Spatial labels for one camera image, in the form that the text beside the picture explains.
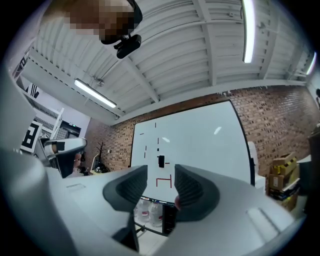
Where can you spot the person's head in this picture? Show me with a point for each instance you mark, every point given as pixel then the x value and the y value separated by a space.
pixel 100 17

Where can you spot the black bare tree decoration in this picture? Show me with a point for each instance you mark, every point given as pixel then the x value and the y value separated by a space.
pixel 101 150

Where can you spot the large cardboard box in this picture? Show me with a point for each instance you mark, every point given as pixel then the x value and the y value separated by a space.
pixel 291 202

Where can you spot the white metal rack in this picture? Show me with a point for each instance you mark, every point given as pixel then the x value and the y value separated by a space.
pixel 56 122

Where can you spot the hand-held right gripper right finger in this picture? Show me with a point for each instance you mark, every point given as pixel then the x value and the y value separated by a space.
pixel 200 195

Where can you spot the white low cabinet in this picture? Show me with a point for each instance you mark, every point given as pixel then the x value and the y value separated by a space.
pixel 260 183

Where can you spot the white rounded appliance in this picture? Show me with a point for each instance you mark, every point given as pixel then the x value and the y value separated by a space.
pixel 252 152

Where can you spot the small black and white box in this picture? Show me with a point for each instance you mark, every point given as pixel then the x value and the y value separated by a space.
pixel 161 161

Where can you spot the clear plastic water jug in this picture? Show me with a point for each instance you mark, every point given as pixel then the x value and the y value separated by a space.
pixel 143 210
pixel 155 212

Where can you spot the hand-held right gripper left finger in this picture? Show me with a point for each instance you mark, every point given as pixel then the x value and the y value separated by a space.
pixel 125 192

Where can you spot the person's right hand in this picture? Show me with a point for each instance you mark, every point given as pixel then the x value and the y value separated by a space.
pixel 177 203

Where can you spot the white rolling whiteboard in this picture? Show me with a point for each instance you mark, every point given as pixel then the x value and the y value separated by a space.
pixel 200 145

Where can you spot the black head-mounted camera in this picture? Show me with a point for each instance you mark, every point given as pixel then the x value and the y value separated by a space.
pixel 128 47

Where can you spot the black logo wall sign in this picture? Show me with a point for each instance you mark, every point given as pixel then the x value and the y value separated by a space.
pixel 32 90

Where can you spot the black drawer cabinet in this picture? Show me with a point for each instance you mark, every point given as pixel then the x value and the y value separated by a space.
pixel 168 220

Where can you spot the plain cardboard box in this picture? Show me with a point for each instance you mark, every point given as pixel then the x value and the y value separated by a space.
pixel 276 183

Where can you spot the dark brown cabinet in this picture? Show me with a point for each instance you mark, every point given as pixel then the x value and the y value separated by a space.
pixel 313 155

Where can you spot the black door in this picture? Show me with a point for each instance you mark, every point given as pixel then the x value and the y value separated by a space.
pixel 71 131

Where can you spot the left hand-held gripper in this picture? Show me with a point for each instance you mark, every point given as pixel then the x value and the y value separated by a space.
pixel 31 137

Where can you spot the long ceiling light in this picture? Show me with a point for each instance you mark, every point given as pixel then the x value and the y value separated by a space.
pixel 248 30
pixel 95 93
pixel 311 63

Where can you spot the group of red tape strips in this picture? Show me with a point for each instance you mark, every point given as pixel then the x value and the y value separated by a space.
pixel 163 179

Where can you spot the cardboard box with yellow tape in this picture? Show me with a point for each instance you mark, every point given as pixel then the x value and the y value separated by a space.
pixel 285 162

